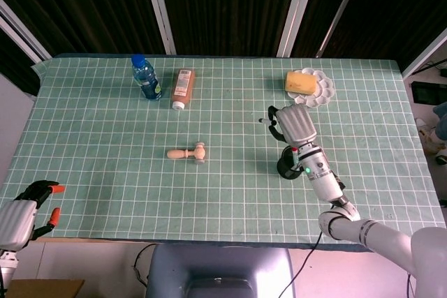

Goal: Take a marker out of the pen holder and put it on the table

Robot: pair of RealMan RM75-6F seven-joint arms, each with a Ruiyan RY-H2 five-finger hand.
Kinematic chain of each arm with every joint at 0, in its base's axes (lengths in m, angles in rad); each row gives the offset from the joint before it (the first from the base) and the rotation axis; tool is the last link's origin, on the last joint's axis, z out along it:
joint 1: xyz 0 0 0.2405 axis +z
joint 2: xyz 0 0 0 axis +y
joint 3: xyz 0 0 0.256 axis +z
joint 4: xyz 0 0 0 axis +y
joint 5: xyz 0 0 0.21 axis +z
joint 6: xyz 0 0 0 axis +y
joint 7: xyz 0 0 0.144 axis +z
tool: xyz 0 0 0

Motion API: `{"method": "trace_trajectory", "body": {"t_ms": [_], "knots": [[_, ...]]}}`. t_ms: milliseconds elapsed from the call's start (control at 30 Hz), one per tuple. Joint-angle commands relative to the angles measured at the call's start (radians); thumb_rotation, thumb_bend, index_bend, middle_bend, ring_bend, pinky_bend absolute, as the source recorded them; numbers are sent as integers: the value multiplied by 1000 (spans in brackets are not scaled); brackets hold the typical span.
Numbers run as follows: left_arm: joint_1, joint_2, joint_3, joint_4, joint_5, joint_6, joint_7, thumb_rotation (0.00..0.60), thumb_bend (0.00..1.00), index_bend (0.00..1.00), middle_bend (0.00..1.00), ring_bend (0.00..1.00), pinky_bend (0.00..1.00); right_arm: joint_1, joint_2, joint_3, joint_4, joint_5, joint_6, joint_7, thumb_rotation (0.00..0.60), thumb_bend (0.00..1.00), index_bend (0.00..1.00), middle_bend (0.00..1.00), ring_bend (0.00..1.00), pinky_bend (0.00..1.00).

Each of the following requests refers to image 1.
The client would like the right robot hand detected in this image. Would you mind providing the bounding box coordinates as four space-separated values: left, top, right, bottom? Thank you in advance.
267 104 318 147

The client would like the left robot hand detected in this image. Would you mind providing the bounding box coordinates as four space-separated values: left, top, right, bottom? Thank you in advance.
0 180 66 252

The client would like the black round object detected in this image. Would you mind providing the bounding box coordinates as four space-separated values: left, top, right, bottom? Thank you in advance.
277 146 303 180

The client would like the white flower-shaped palette dish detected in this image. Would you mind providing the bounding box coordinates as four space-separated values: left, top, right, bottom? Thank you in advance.
286 67 335 106

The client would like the yellow sponge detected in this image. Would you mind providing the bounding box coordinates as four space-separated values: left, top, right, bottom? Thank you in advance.
286 70 318 96

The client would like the brown wooden board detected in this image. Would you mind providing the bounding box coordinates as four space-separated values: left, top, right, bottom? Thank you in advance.
5 278 86 298

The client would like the green checked tablecloth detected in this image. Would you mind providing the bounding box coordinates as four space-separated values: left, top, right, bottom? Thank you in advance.
0 53 446 253

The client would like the brown bottle with white cap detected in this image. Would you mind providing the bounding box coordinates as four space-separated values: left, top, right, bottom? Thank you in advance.
171 68 196 111

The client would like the wooden toy mallet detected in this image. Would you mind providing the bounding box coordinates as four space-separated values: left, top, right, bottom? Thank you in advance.
166 141 207 165

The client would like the black box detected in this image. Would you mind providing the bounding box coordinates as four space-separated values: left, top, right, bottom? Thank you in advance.
411 80 438 104

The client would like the white sneaker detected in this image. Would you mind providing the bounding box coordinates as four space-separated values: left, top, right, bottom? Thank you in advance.
416 117 447 155

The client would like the blue jeans leg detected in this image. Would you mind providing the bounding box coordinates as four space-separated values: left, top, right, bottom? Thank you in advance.
432 101 447 142

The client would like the blue-capped water bottle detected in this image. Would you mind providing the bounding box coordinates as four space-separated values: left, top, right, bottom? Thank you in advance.
131 54 163 101

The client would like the grey-blue robot torso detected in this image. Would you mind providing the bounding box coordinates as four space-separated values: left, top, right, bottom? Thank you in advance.
145 244 297 298

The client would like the white partition frame post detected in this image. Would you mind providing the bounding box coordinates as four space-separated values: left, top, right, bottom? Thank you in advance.
315 0 368 59
277 0 321 58
401 28 447 79
0 0 53 65
140 0 177 55

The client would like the black cable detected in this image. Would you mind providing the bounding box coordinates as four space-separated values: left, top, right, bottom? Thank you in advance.
278 230 326 298
133 243 157 287

